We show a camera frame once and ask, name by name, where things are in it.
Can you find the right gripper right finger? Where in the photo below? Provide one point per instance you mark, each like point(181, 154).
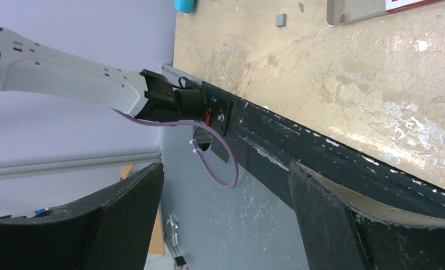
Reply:
point(343, 229)

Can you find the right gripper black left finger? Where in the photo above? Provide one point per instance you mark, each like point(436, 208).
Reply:
point(108, 229)

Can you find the red white staple box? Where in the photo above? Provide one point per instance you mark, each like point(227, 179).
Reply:
point(341, 12)

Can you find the small staple strip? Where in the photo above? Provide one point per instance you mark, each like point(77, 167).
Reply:
point(281, 20)

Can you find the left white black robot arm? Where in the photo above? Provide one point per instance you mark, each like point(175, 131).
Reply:
point(28, 66)

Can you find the light blue marker tube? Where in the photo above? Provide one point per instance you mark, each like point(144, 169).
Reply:
point(185, 6)

